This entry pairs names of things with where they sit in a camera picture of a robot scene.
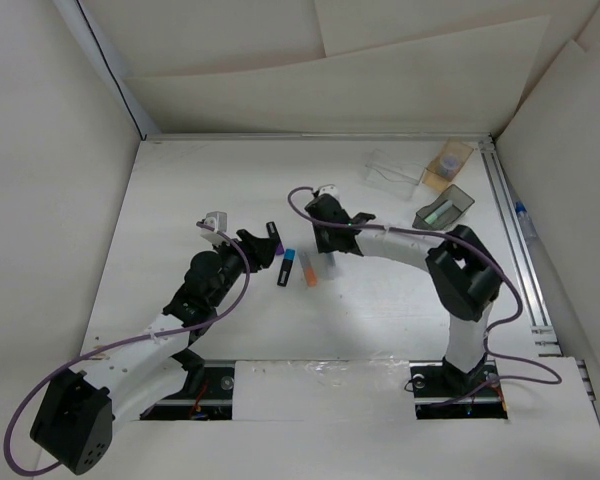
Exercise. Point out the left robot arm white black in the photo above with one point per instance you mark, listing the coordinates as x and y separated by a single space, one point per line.
87 402

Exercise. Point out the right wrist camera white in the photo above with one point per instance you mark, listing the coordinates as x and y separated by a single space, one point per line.
329 189

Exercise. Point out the orange transparent container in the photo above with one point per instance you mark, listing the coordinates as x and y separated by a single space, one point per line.
431 176

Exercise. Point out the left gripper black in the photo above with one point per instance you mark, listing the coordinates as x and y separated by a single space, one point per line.
259 250

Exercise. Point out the black blue highlighter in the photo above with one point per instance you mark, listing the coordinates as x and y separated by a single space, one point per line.
286 267

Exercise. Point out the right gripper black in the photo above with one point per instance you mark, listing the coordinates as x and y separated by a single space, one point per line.
323 242

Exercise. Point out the small bottle in orange container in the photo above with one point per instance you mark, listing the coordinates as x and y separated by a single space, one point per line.
449 164

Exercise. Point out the clear spray bottle blue cap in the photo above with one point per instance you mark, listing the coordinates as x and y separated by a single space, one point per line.
525 222

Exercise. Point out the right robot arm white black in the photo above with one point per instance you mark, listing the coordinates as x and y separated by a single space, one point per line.
463 272

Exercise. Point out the orange highlighter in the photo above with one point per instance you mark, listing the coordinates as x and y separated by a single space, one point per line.
308 269

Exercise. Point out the dark grey transparent container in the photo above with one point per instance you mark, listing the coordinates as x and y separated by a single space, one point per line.
462 202

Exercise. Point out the clear plastic container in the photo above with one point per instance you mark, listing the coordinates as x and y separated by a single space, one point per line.
396 177

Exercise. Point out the light blue highlighter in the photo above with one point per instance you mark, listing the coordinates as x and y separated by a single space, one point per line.
327 266

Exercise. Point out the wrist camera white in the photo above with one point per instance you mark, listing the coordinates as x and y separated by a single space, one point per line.
329 189
214 224

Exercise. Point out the green highlighter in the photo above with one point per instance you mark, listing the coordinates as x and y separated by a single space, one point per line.
434 216

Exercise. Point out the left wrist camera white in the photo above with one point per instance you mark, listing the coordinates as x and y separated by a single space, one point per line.
214 224

